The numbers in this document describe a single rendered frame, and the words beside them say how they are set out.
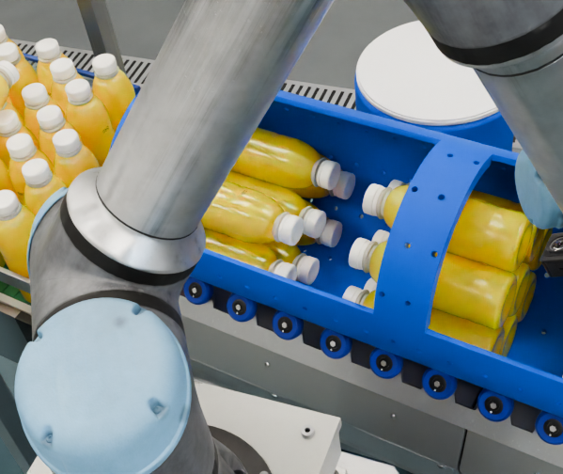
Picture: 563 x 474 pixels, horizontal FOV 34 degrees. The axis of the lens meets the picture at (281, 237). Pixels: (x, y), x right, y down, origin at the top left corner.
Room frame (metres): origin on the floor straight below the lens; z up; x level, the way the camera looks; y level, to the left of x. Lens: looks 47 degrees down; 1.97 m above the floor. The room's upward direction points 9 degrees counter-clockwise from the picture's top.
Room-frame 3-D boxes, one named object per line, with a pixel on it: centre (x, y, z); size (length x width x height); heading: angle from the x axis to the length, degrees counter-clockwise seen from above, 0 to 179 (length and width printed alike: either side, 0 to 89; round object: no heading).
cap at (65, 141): (1.10, 0.30, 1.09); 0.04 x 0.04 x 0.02
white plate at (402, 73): (1.20, -0.30, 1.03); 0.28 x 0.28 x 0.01
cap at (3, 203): (0.98, 0.38, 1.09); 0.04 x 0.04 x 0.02
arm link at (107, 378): (0.38, 0.14, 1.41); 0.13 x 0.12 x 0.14; 6
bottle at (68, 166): (1.10, 0.30, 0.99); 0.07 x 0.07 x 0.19
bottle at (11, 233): (0.98, 0.38, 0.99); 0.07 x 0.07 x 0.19
